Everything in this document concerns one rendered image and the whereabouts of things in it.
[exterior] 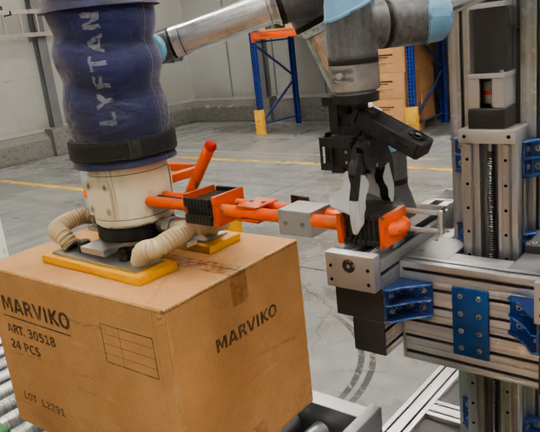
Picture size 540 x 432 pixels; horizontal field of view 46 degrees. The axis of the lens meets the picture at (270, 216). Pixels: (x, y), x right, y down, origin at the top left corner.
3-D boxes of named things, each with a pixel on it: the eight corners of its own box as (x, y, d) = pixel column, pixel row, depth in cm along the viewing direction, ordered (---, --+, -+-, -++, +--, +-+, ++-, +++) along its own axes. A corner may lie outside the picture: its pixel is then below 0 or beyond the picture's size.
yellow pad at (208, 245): (111, 237, 155) (107, 218, 154) (142, 225, 163) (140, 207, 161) (210, 255, 134) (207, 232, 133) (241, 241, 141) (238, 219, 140)
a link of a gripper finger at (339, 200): (331, 231, 100) (339, 173, 101) (363, 235, 97) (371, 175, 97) (320, 229, 98) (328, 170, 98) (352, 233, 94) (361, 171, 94)
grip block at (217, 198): (183, 225, 122) (178, 195, 120) (218, 211, 129) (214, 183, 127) (214, 229, 117) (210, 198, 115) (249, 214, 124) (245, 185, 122)
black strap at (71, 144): (48, 162, 134) (45, 143, 133) (135, 141, 151) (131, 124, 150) (114, 166, 120) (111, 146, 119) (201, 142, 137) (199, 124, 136)
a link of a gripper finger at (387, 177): (370, 203, 109) (356, 159, 104) (401, 206, 105) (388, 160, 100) (362, 214, 107) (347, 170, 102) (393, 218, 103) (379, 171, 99)
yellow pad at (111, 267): (42, 262, 141) (38, 242, 140) (80, 249, 149) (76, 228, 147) (140, 287, 120) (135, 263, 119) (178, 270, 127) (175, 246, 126)
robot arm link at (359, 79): (387, 59, 95) (359, 65, 89) (389, 90, 96) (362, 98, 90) (345, 63, 100) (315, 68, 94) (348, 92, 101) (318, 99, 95)
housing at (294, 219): (278, 234, 109) (275, 209, 108) (301, 223, 114) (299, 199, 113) (311, 239, 105) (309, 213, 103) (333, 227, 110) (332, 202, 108)
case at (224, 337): (19, 418, 155) (-19, 265, 144) (142, 347, 185) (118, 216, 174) (196, 507, 119) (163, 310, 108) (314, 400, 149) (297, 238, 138)
